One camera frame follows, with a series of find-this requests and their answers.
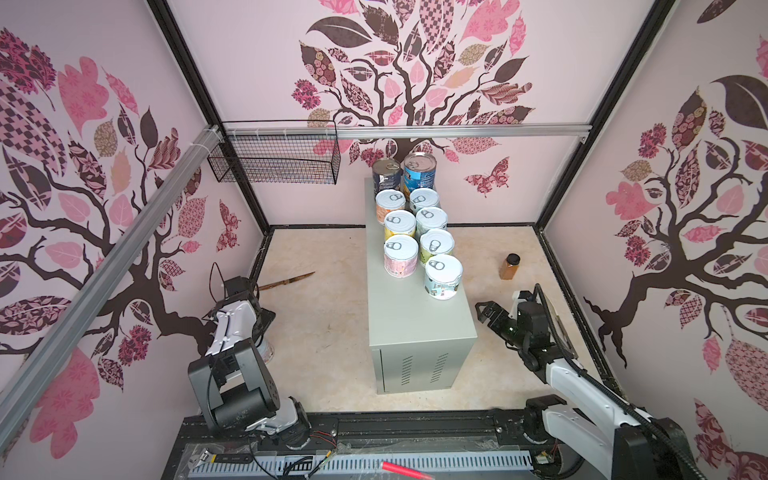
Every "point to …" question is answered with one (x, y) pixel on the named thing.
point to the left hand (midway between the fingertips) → (258, 336)
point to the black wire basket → (277, 151)
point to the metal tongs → (560, 329)
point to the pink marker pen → (404, 470)
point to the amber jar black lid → (509, 266)
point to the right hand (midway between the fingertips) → (485, 308)
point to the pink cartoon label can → (266, 352)
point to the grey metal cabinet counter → (418, 342)
